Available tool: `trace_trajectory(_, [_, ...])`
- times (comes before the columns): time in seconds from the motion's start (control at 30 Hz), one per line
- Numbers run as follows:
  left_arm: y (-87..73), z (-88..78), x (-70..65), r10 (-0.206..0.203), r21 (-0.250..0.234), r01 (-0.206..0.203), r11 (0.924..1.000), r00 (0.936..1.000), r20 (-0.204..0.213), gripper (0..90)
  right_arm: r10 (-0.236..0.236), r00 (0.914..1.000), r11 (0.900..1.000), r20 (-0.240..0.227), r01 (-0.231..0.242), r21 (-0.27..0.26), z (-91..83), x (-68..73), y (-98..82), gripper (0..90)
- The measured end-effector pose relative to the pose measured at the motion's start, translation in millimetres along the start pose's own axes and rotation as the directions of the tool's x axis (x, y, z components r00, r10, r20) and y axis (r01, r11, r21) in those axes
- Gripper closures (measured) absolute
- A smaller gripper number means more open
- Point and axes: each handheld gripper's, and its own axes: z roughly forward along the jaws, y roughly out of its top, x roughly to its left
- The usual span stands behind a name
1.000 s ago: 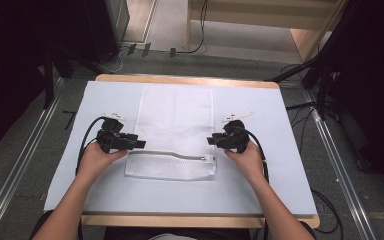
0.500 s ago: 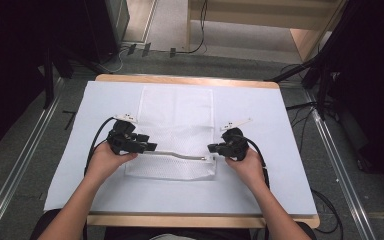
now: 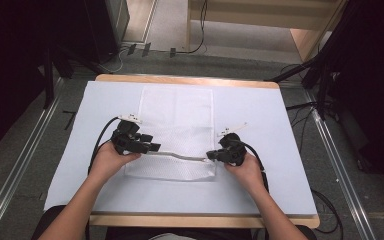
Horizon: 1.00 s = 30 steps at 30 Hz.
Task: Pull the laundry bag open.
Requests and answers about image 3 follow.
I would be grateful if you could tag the metal floor rail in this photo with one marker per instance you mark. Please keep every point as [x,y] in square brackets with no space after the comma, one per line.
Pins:
[343,173]
[16,173]

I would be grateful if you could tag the white table mat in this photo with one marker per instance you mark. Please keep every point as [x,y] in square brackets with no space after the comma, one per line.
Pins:
[180,200]

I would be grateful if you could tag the black metal stand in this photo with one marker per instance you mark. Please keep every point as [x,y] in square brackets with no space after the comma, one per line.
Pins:
[49,80]

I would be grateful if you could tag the person's left hand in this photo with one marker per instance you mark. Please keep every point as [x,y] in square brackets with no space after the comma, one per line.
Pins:
[108,163]

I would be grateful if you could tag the wooden table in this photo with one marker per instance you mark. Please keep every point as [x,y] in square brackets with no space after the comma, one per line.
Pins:
[186,79]

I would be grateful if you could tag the black tripod stand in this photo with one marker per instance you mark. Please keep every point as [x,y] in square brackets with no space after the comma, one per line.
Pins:
[323,83]

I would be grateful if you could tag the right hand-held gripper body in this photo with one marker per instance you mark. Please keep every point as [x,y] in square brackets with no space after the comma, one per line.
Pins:
[233,148]

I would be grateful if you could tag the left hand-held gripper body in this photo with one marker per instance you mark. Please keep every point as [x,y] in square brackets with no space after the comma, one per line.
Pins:
[126,135]

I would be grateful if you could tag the white mesh laundry bag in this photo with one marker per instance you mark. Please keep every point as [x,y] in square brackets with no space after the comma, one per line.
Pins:
[176,113]

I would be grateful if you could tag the light wooden shelf unit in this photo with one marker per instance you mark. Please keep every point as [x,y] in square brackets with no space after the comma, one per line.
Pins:
[263,13]

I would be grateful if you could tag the person's dark clothing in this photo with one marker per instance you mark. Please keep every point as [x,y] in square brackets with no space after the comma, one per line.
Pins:
[180,234]

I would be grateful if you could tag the person's right hand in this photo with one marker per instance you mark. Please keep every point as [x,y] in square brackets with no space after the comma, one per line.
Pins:
[248,173]

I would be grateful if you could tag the black cabinet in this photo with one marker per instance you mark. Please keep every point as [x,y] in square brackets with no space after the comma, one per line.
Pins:
[106,26]

